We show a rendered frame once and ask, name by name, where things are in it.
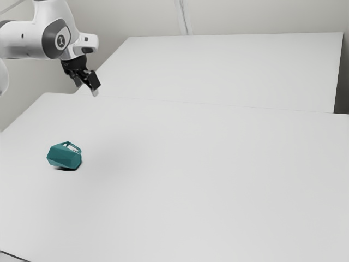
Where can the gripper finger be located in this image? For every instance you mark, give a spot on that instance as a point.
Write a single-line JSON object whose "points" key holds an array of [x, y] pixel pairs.
{"points": [[94, 81], [77, 81]]}

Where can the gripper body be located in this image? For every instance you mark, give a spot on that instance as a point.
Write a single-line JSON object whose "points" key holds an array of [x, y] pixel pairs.
{"points": [[73, 65]]}

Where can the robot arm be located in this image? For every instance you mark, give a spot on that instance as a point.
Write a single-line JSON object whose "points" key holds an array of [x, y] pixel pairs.
{"points": [[26, 41]]}

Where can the teal faceted mug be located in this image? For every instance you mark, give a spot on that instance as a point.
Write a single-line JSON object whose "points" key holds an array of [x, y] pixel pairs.
{"points": [[64, 158]]}

